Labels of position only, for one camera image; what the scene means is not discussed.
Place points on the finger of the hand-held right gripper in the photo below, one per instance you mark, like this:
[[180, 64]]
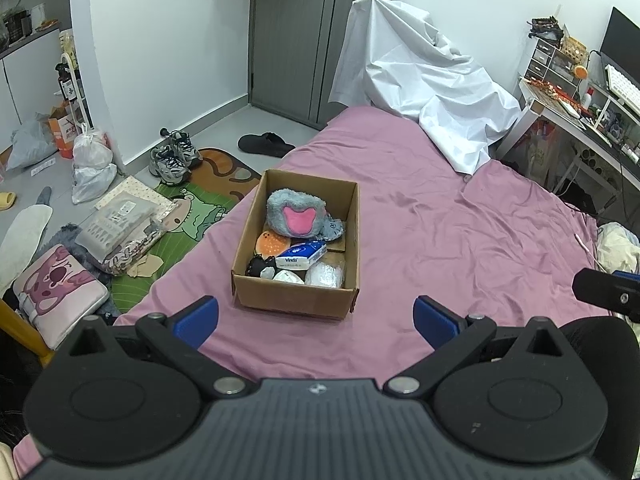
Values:
[[600, 290]]

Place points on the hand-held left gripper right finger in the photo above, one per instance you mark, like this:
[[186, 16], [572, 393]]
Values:
[[434, 321]]

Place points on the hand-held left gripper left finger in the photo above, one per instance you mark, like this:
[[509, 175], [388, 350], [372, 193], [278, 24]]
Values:
[[197, 321]]

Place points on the black stitched soft toy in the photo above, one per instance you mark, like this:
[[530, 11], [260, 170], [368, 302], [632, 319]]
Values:
[[257, 266]]

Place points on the cardboard box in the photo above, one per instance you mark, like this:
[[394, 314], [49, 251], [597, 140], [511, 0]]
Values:
[[295, 302]]

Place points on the blue tissue packet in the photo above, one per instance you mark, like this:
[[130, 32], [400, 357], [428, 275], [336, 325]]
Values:
[[305, 252]]

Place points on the grey pink fluffy plush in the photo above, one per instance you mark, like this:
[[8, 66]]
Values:
[[280, 202]]

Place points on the white soft item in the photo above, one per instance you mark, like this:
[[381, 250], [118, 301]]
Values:
[[289, 277]]

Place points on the orange dotted soft ball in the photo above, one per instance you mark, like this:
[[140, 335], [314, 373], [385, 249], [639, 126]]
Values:
[[270, 244]]

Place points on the cream blanket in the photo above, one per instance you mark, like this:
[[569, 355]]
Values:
[[617, 247]]

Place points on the thin cream stick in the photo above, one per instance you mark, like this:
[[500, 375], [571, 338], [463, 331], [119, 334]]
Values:
[[583, 245]]

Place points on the person's black trouser leg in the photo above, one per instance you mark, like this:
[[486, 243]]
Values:
[[615, 360]]

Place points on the brown cardboard scrap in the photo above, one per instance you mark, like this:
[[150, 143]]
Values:
[[145, 266]]

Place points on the black bag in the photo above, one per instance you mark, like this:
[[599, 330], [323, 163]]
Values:
[[582, 200]]

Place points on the patterned cloth bundle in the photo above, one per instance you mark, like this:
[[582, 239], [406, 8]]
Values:
[[131, 254]]

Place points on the cartoon floor mat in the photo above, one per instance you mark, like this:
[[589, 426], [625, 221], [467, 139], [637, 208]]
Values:
[[200, 210]]

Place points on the clear plastic bag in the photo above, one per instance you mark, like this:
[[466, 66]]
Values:
[[325, 275]]

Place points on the grey wrapped package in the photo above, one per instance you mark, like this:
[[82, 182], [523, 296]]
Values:
[[110, 230]]

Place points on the small blue grey plush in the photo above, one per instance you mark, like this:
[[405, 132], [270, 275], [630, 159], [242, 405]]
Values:
[[332, 227]]

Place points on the pink cartoon cushion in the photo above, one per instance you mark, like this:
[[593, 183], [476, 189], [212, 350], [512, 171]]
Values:
[[55, 290]]

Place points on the patterned paper bag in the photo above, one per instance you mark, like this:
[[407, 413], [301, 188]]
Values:
[[130, 187]]

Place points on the yellow printed tote bag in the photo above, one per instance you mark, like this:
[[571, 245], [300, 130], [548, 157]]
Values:
[[537, 152]]

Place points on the grey sneaker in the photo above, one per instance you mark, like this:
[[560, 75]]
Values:
[[170, 167], [186, 147]]

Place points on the white plastic bag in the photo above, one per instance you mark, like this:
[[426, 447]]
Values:
[[92, 147], [92, 185]]

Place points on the dark cloth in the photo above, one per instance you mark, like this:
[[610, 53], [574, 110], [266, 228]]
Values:
[[20, 385]]

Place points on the black slipper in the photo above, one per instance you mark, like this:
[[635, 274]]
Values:
[[265, 144]]

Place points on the white bottle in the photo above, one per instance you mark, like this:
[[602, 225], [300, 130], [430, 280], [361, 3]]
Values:
[[587, 99]]

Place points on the white insole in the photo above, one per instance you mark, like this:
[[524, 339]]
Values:
[[25, 235]]

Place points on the white desk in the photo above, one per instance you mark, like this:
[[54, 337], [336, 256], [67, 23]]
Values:
[[530, 110]]

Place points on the grey sock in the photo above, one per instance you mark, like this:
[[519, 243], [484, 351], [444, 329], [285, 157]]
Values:
[[45, 195]]

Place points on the white keyboard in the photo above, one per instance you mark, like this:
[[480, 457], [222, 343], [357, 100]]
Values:
[[622, 85]]

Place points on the white power strip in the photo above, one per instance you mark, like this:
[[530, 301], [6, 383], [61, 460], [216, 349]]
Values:
[[44, 166]]

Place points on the orange round lamp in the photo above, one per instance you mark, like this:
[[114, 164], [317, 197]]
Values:
[[581, 72]]

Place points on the yellow slipper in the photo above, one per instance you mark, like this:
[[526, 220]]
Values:
[[6, 201]]

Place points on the orange white carton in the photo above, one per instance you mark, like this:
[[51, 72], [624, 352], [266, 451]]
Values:
[[65, 132]]

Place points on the white cover sheet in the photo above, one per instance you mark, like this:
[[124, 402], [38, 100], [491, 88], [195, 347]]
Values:
[[425, 85]]

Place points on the small drawer organiser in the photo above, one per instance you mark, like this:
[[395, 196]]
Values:
[[544, 60]]

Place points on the wicker basket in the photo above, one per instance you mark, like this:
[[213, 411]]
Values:
[[574, 50]]

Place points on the grey plastic bag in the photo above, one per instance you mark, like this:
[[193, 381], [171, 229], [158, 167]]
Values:
[[30, 145]]

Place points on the black monitor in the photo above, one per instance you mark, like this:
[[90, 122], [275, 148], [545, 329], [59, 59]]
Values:
[[622, 40]]

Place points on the black bottle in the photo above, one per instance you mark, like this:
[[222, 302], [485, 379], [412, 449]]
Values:
[[66, 85]]

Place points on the white cabinet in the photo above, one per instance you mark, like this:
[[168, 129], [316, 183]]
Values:
[[30, 75]]

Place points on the grey door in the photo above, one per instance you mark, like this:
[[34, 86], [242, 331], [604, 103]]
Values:
[[300, 35]]

